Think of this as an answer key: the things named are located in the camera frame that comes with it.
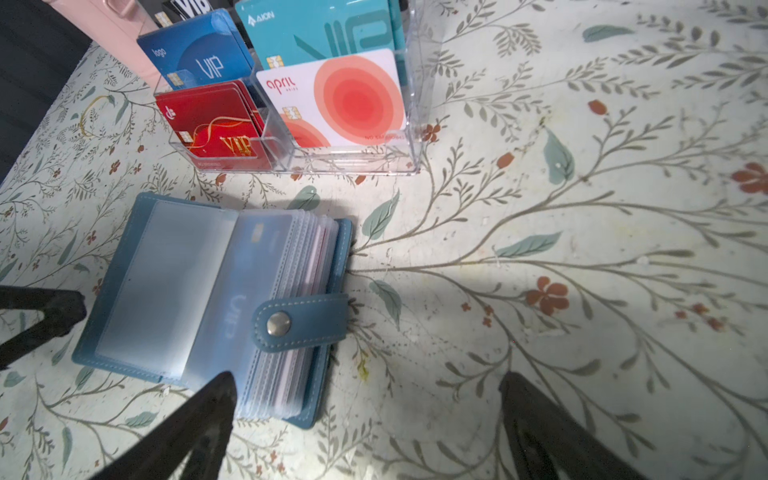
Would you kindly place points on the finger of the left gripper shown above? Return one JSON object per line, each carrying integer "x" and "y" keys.
{"x": 61, "y": 310}

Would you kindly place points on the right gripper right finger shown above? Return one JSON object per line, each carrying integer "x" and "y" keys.
{"x": 544, "y": 440}

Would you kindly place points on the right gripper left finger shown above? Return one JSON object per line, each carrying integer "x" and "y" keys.
{"x": 194, "y": 437}

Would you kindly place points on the light blue VIP wallet card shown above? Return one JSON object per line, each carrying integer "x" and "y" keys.
{"x": 249, "y": 276}

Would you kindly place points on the pink white circle card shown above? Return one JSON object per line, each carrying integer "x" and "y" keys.
{"x": 349, "y": 101}

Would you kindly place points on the red VIP card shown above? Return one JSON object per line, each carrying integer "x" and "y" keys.
{"x": 218, "y": 125}

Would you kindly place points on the black VIP card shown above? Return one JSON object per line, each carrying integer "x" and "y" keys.
{"x": 167, "y": 13}

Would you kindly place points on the teal VIP card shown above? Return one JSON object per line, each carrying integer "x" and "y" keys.
{"x": 285, "y": 33}

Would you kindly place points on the pink pencil cup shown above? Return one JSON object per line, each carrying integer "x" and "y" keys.
{"x": 115, "y": 26}

